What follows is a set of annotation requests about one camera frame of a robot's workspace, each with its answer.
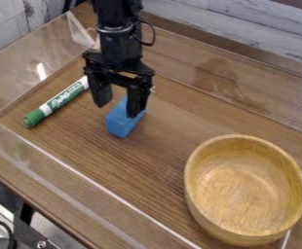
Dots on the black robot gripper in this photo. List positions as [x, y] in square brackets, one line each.
[115, 65]

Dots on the blue rectangular block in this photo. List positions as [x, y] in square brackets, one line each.
[119, 124]

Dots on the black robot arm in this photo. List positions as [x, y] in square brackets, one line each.
[119, 13]

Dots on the brown wooden bowl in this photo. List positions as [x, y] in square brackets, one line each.
[243, 189]

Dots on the green Expo marker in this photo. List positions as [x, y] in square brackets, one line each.
[56, 102]

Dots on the black metal table leg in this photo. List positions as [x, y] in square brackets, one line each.
[26, 213]

